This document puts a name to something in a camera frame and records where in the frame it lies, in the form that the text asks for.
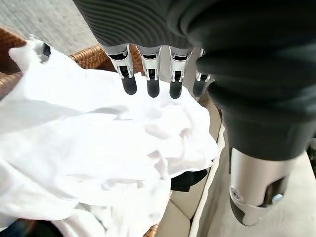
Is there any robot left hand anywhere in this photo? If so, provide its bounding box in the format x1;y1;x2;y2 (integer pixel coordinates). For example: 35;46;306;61
72;0;316;227

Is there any white cloth garment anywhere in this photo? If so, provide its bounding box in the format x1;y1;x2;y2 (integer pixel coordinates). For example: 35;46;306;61
0;39;219;237

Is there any black garment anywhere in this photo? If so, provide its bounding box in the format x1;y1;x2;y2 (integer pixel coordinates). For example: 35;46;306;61
170;167;208;193

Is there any brown wicker basket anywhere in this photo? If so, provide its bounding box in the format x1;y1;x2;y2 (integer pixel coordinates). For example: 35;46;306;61
0;26;173;237

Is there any dark blue garment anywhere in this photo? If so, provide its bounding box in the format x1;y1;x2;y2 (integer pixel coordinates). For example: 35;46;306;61
0;218;64;237

